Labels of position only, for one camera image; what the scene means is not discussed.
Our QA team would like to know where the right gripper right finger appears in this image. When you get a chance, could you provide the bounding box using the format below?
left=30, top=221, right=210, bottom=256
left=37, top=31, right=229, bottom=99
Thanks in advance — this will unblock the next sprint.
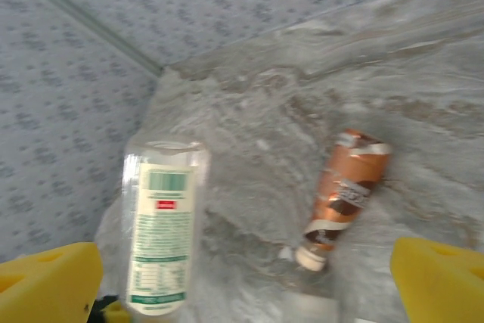
left=389, top=237, right=484, bottom=323

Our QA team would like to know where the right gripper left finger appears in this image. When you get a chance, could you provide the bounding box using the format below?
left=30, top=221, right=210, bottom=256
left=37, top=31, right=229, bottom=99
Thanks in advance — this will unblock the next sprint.
left=0, top=241, right=104, bottom=323

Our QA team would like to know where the tall green cap bottle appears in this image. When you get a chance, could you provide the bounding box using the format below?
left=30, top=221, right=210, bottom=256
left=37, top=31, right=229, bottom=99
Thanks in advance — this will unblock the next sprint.
left=121, top=140, right=211, bottom=316

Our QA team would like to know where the brown label bottle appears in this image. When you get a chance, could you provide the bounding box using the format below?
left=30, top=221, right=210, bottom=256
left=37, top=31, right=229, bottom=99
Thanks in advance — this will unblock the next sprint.
left=296, top=129, right=392, bottom=272

